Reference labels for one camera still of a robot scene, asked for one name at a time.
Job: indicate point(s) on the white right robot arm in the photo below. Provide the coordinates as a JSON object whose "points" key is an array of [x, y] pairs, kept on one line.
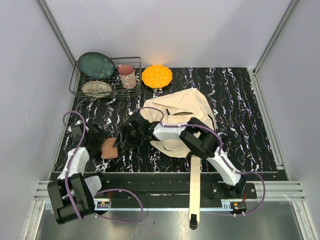
{"points": [[200, 140]]}

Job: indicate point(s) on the pink ghost pattern mug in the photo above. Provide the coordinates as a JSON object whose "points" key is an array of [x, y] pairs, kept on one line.
{"points": [[127, 76]]}

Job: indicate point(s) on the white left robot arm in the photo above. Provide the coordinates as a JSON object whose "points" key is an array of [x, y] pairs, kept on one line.
{"points": [[71, 183]]}

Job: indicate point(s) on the cream canvas backpack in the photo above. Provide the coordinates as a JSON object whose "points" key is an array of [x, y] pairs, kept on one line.
{"points": [[177, 109]]}

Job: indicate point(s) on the yellow polka dot plate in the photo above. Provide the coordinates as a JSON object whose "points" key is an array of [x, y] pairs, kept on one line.
{"points": [[157, 76]]}

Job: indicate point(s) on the salmon leather wallet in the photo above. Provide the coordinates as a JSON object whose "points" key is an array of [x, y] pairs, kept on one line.
{"points": [[107, 149]]}

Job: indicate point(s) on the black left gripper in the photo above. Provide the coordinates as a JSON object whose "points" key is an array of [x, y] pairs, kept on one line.
{"points": [[101, 136]]}

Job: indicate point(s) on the aluminium front rail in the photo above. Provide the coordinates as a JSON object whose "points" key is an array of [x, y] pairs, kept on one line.
{"points": [[254, 190]]}

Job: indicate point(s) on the grey wire dish rack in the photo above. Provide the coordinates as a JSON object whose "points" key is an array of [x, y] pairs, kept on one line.
{"points": [[78, 79]]}

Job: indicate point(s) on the dark teal plate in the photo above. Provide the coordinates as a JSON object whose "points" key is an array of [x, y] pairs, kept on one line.
{"points": [[96, 65]]}

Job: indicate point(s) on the speckled beige plate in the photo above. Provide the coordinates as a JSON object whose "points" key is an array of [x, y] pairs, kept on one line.
{"points": [[96, 89]]}

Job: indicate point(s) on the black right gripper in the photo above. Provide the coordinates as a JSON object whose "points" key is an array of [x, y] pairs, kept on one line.
{"points": [[120, 139]]}

